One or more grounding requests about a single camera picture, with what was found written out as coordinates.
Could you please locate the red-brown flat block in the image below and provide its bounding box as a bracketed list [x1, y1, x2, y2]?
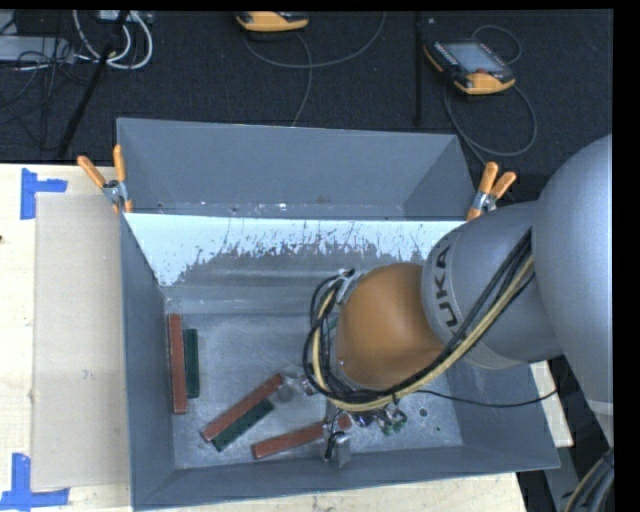
[166, 313, 190, 416]
[200, 373, 286, 444]
[250, 413, 353, 461]

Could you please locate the dark green flat block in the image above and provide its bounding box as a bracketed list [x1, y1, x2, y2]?
[210, 397, 276, 453]
[183, 327, 202, 400]

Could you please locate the pale flat board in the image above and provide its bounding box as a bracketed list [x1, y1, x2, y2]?
[30, 192, 132, 494]

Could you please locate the grey metal bin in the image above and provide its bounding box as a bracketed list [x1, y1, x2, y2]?
[115, 117, 562, 512]

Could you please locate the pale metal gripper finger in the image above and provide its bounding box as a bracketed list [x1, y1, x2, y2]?
[319, 424, 353, 469]
[277, 370, 314, 404]

